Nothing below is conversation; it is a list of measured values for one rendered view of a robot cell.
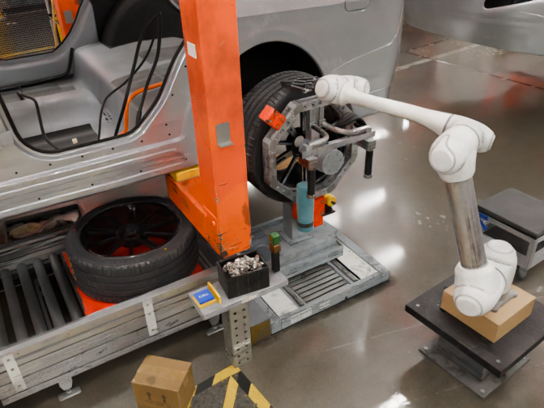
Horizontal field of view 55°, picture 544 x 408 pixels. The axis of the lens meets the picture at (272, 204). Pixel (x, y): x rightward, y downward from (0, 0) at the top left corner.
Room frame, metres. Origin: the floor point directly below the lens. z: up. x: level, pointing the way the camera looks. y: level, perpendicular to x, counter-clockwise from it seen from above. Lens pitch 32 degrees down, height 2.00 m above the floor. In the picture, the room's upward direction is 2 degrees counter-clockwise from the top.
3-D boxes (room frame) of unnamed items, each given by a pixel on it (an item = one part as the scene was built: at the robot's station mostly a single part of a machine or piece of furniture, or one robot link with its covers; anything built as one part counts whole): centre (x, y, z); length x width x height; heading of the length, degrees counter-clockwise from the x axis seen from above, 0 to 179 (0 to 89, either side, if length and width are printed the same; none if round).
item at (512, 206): (2.51, -1.46, 0.17); 0.43 x 0.36 x 0.34; 34
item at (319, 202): (2.38, -0.19, 0.48); 0.16 x 0.12 x 0.17; 30
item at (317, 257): (2.48, -0.11, 0.13); 0.50 x 0.36 x 0.10; 120
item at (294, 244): (2.50, -0.13, 0.32); 0.40 x 0.30 x 0.28; 120
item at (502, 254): (1.73, -0.95, 0.57); 0.18 x 0.16 x 0.22; 140
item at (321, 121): (2.29, -0.36, 1.03); 0.19 x 0.18 x 0.11; 30
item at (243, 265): (1.81, 0.14, 0.51); 0.20 x 0.14 x 0.13; 113
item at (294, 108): (2.35, -0.21, 0.85); 0.54 x 0.07 x 0.54; 120
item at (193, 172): (2.46, 0.47, 0.71); 0.14 x 0.14 x 0.05; 30
